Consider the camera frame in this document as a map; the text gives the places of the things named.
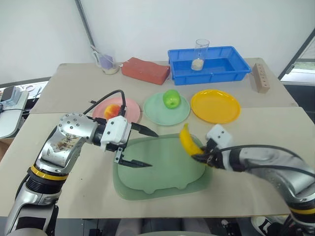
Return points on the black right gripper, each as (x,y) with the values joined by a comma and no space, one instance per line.
(214,157)

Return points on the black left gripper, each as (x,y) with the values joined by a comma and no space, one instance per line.
(113,147)

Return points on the yellow banana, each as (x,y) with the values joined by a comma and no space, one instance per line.
(188,141)

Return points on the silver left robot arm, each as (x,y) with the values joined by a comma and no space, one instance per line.
(73,127)

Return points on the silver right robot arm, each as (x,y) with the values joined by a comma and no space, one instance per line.
(283,177)

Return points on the light green plate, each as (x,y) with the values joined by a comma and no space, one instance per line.
(157,113)

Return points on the pink plate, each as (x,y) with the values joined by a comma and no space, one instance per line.
(131,108)

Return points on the yellow plate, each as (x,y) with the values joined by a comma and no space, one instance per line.
(215,106)

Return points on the translucent green tray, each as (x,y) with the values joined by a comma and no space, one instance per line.
(167,172)

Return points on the red yellow peach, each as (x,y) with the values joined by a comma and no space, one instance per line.
(111,111)

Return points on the green apple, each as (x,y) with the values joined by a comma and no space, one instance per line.
(171,98)

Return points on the red brick block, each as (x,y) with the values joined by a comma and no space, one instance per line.
(145,71)

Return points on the blue plastic bin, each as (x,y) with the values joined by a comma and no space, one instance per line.
(211,73)

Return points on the clear cup with purple scoop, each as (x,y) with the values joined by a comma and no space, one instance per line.
(108,64)

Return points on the clear glass with grains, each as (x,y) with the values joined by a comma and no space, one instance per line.
(198,64)

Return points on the wooden block with holes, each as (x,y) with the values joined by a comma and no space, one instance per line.
(261,81)

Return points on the white rounded shape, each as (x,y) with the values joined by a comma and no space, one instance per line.
(262,225)

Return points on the grey side table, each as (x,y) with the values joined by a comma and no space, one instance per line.
(9,120)

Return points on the grey metal pole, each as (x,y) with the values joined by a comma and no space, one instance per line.
(85,22)

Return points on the grey box device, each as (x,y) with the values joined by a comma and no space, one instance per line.
(11,94)

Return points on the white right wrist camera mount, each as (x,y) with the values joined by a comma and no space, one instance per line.
(219,134)

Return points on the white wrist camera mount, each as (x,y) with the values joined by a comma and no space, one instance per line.
(219,134)
(115,130)

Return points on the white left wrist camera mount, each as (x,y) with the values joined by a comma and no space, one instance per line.
(115,130)

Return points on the black slanted frame bar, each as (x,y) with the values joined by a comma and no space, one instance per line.
(296,54)

